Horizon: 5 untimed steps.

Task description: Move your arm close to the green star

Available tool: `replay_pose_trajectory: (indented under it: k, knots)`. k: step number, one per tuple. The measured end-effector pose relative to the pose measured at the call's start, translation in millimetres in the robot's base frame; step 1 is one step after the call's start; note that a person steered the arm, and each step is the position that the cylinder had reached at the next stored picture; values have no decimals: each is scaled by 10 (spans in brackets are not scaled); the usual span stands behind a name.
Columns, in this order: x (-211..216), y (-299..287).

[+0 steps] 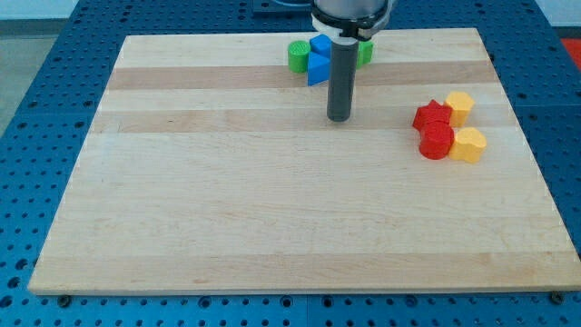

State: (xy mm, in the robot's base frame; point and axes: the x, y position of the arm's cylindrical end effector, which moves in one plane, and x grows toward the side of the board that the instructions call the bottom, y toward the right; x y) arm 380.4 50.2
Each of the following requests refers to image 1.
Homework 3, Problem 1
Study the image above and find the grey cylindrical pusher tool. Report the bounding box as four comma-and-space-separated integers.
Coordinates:
327, 41, 359, 123

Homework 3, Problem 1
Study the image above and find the red star block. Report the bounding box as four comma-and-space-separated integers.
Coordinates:
412, 100, 452, 131

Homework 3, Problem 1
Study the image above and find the blue perforated table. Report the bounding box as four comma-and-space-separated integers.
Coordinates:
1, 1, 580, 326

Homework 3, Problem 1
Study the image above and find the yellow heart block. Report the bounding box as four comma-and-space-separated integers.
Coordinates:
448, 127, 487, 164

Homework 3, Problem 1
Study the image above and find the wooden board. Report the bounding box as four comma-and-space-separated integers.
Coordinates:
28, 28, 580, 296

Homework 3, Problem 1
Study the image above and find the yellow hexagon block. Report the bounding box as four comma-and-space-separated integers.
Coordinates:
444, 91, 475, 127

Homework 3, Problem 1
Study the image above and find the green star block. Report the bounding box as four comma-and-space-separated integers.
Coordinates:
356, 41, 374, 69

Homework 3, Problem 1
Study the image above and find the blue cube block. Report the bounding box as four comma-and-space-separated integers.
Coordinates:
310, 35, 331, 59

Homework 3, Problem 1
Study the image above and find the red cylinder block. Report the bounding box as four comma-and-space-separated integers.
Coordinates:
419, 122, 455, 160

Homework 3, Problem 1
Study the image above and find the green cylinder block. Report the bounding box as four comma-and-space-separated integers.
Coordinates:
287, 40, 310, 74

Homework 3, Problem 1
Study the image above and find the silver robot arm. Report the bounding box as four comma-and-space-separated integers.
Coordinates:
311, 0, 397, 45

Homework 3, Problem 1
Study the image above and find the blue triangle block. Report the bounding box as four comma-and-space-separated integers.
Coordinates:
307, 52, 330, 86

